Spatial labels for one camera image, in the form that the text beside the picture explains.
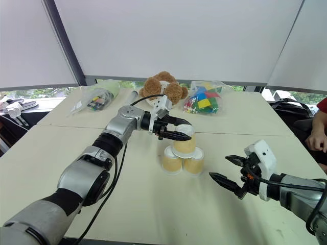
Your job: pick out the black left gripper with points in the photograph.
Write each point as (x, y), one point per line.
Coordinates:
(161, 127)

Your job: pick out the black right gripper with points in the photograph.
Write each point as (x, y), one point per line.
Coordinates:
(251, 176)

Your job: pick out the yellow paper cup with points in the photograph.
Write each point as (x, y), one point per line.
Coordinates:
(184, 146)
(194, 166)
(172, 164)

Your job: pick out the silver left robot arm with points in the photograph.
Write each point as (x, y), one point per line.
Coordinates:
(76, 176)

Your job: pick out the person's bare forearm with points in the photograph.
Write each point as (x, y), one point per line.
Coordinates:
(321, 120)

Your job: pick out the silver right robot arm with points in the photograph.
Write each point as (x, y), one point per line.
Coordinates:
(299, 199)

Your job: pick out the white crumpled paper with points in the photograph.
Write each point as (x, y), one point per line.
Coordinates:
(15, 111)

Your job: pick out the person's bare hand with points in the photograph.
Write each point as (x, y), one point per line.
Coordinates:
(318, 139)

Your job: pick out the bag of colourful blocks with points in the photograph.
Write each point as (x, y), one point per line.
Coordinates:
(204, 100)

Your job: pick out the brown teddy bear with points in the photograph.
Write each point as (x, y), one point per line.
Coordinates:
(153, 86)

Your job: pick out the grey tube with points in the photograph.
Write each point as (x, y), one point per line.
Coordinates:
(133, 97)

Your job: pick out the clear bag with small items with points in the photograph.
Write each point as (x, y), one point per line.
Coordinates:
(99, 99)

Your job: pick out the black backpack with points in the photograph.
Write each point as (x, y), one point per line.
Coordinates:
(288, 109)

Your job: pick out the red sleeve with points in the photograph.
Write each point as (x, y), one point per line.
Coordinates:
(323, 104)

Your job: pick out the dark slippers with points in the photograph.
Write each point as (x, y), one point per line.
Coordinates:
(25, 104)

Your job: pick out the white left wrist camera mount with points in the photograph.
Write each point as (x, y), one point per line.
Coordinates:
(160, 103)

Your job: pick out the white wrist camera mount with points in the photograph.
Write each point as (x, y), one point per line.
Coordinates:
(160, 103)
(265, 158)

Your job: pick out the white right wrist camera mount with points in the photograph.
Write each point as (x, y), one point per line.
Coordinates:
(265, 158)

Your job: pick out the dark window frame post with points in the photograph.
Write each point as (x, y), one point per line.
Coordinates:
(65, 43)

